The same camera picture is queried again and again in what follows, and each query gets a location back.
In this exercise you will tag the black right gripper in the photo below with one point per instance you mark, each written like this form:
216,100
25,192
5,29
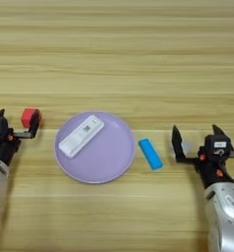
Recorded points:
210,172

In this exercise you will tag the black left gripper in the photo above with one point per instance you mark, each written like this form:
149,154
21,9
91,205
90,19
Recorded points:
4,149

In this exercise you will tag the red cube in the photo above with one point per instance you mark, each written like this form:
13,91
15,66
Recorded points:
26,117

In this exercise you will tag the blue rectangular block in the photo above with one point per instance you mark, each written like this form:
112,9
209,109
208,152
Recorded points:
150,154

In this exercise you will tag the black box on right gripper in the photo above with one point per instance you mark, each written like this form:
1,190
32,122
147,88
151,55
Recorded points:
218,146

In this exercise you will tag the white remote-shaped device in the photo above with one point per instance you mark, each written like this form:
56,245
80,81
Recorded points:
81,136

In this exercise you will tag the round purple plate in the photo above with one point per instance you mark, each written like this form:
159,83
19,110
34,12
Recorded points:
102,160

